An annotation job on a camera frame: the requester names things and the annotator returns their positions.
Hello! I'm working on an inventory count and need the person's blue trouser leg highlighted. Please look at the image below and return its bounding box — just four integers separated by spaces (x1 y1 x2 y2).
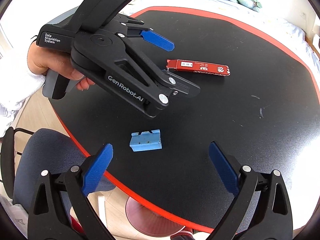
12 128 117 221

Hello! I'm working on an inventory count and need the small blue plastic block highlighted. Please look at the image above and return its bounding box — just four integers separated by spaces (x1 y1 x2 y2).
130 129 162 152

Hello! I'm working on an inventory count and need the bed with blue sheet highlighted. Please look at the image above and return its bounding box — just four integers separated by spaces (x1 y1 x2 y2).
120 0 319 72

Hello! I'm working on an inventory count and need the red black table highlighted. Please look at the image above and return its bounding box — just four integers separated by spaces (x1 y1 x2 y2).
52 7 319 232

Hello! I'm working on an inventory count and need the pink trash bin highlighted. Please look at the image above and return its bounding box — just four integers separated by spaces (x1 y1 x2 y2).
125 197 185 237

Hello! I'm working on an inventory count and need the long red paper box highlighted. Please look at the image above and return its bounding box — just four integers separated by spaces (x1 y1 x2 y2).
166 60 230 76

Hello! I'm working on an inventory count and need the person's left hand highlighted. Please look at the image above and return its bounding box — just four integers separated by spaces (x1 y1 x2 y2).
27 41 95 91

